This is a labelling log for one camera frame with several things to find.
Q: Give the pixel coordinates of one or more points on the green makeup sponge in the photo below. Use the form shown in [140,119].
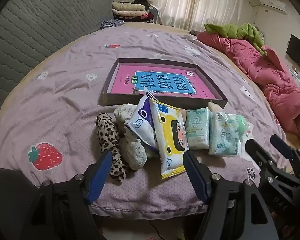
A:
[243,126]

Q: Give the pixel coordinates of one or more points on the blue patterned cloth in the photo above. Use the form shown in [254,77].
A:
[112,24]

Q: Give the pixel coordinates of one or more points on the pink quilt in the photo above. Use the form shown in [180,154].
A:
[277,90]

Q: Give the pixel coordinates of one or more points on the shallow dark cardboard box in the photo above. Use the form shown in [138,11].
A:
[120,99]

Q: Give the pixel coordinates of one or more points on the green garment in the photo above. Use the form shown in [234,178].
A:
[230,30]

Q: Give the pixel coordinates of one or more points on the black television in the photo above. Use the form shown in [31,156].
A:
[298,52]

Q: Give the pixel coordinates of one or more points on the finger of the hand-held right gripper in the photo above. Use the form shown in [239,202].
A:
[281,146]
[255,152]

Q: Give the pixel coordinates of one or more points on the yellow wet wipes packet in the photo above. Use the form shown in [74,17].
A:
[168,135]

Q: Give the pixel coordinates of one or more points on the purple wet wipes packet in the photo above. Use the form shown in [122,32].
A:
[140,117]

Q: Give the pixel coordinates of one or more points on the purple printed bed sheet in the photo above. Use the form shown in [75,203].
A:
[65,92]

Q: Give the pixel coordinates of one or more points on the stack of folded clothes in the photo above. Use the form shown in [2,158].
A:
[130,7]

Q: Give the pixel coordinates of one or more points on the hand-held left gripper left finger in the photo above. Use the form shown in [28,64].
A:
[100,177]

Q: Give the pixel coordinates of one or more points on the grey quilted headboard cover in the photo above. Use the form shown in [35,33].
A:
[40,30]

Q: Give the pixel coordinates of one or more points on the white curtains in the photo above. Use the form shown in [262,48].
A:
[190,0]

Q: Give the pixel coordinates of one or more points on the white air conditioner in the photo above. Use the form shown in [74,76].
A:
[273,5]

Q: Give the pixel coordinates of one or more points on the leopard print scrunchie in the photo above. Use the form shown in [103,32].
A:
[106,132]

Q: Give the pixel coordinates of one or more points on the pink book with blue label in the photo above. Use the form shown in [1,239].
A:
[130,80]

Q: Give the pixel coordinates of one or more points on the green tissue packet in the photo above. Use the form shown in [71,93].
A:
[223,135]
[196,130]

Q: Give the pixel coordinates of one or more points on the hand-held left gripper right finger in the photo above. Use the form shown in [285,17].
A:
[195,177]

